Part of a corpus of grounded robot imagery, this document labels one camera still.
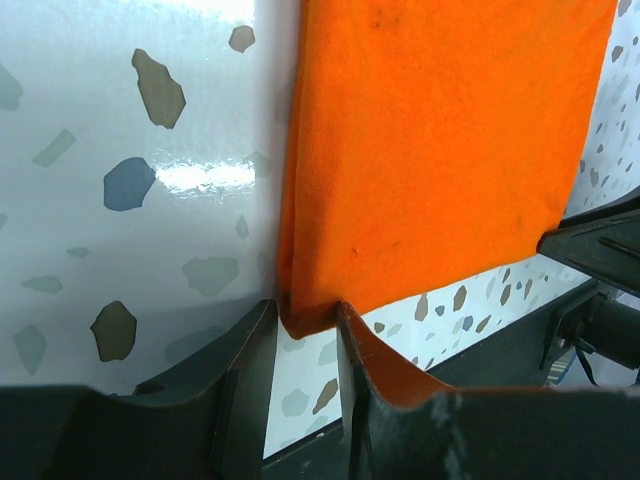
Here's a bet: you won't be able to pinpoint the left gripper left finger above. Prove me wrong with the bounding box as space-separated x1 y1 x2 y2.
1 300 278 479

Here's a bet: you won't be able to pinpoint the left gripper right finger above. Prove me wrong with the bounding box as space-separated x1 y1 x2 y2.
336 303 639 479

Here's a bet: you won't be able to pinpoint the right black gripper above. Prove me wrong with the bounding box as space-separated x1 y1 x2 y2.
537 189 640 370

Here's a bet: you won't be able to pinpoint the orange t-shirt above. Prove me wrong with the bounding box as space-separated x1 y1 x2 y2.
277 1 617 339

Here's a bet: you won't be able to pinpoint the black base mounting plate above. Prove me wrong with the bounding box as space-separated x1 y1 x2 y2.
262 280 608 479

